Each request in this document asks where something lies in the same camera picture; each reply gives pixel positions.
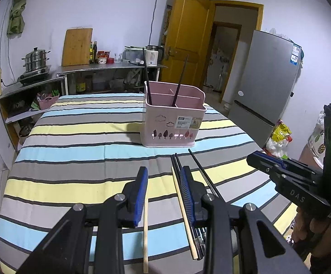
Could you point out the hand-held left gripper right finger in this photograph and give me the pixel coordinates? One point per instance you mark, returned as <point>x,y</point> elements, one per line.
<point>188,194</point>

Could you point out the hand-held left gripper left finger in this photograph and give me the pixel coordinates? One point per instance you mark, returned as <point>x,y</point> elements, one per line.
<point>141,194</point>

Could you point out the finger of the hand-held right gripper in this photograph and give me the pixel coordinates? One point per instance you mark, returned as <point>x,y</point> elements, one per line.
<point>261,164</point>
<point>264,154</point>

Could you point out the wooden chopstick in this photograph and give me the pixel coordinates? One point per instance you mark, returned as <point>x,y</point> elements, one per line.
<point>182,208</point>
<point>145,239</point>

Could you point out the black chopstick with metal end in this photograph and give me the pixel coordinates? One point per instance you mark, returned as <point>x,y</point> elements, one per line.
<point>178,162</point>
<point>174,162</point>

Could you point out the pink utensil basket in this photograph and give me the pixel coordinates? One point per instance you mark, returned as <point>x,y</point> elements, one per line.
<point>165,120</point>

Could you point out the person's right hand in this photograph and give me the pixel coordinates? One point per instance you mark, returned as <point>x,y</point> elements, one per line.
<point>319,228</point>

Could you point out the white plastic bag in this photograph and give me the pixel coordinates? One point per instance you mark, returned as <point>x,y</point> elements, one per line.
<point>275,147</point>

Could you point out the floral bag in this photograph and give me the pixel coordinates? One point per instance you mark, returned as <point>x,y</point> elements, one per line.
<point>316,137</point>

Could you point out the striped tablecloth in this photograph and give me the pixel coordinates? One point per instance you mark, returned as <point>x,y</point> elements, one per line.
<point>82,154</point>

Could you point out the grey refrigerator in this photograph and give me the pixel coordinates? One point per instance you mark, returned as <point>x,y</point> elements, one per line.
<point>262,77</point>

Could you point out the small pink basket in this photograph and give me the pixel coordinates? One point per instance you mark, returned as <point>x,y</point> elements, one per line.
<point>47,102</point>

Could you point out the steel kitchen counter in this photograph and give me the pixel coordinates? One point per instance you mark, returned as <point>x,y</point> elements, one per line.
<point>97,68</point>

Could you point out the white electric kettle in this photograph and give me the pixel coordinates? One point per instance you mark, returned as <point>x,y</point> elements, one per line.
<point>153,58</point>

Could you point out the white plastic box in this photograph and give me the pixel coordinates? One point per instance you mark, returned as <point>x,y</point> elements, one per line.
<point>134,54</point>

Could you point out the yellow wooden door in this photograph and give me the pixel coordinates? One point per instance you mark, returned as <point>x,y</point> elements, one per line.
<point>188,34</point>

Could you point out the yellow oil bottle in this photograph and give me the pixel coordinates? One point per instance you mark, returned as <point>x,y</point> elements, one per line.
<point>91,54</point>

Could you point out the dark sauce bottle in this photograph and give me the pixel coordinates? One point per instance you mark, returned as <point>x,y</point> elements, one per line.
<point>95,52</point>

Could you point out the black gas stove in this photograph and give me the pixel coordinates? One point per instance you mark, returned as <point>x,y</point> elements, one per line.
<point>32,78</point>

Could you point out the wooden cutting board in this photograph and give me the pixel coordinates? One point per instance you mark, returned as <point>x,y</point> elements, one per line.
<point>77,48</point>

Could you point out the low steel shelf unit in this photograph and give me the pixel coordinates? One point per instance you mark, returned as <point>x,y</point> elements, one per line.
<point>14,91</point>

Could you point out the steel steamer pot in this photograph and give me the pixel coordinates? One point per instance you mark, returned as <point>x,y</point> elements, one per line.
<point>35,60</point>

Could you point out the green hanging cloth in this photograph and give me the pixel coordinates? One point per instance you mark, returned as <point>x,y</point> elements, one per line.
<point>16,17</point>

